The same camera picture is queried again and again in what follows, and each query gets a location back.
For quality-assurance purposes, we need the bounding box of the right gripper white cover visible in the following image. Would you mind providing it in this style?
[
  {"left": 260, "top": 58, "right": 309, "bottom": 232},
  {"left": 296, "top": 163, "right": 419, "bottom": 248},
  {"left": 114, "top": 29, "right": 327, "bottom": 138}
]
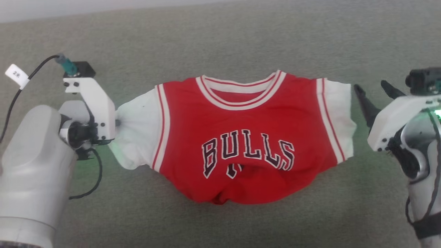
[{"left": 354, "top": 80, "right": 441, "bottom": 182}]

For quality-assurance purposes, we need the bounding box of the grey fabric sofa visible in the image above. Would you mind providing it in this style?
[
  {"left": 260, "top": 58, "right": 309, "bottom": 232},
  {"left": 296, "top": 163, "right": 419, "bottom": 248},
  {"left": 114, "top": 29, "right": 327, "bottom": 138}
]
[{"left": 0, "top": 0, "right": 441, "bottom": 248}]

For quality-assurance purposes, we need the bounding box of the black strap on right arm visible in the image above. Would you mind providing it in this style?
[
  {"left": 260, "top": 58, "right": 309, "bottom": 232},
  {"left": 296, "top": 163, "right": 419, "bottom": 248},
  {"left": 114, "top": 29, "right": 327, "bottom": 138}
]
[{"left": 413, "top": 211, "right": 441, "bottom": 240}]

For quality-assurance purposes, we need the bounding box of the white cable label tag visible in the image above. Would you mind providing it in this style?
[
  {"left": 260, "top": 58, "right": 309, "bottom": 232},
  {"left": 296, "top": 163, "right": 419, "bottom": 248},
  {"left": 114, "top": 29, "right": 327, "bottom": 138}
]
[{"left": 5, "top": 64, "right": 30, "bottom": 90}]

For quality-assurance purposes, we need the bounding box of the red white Bulls jersey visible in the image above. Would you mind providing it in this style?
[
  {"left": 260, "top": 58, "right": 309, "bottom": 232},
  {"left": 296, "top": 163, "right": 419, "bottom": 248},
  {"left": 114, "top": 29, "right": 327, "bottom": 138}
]
[{"left": 109, "top": 70, "right": 357, "bottom": 205}]

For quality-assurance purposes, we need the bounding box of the left camera cable teal plug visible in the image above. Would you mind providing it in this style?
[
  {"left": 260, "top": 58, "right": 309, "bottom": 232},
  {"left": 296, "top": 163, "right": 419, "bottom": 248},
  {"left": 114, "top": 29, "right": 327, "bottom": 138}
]
[{"left": 0, "top": 54, "right": 78, "bottom": 143}]

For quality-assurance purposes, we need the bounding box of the left gripper black loop cable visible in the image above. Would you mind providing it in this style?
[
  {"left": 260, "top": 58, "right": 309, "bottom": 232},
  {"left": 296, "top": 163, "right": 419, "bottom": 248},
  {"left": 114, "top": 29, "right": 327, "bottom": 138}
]
[{"left": 69, "top": 147, "right": 103, "bottom": 200}]

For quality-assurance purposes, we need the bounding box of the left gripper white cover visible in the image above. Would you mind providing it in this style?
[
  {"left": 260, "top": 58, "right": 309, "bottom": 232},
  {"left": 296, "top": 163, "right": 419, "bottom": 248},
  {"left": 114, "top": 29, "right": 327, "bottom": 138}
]
[{"left": 59, "top": 77, "right": 116, "bottom": 161}]

